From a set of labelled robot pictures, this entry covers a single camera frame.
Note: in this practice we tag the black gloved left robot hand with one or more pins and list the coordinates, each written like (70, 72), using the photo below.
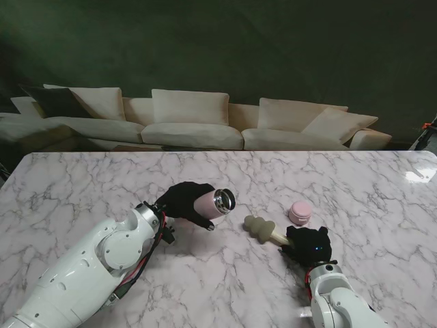
(181, 202)

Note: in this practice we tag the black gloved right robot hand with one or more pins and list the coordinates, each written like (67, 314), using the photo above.
(310, 246)

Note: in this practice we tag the pink thermos bottle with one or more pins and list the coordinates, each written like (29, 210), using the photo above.
(208, 207)

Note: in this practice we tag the pink thermos lid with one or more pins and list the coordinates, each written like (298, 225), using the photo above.
(299, 212)

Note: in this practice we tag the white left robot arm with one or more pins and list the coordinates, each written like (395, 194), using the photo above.
(78, 273)

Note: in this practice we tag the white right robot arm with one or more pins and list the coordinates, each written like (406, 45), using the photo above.
(338, 300)

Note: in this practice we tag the cream fabric sofa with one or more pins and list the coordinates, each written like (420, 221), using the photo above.
(191, 135)

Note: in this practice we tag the wide cream back cushion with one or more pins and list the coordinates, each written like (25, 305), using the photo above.
(189, 106)

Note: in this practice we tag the tilted cream throw cushion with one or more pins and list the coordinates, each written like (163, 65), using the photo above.
(341, 124)

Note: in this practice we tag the dark brown cushion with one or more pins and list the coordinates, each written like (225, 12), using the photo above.
(58, 102)

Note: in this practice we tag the white device with orange part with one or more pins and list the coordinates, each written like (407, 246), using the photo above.
(425, 135)

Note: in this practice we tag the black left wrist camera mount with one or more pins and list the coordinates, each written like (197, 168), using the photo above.
(169, 235)

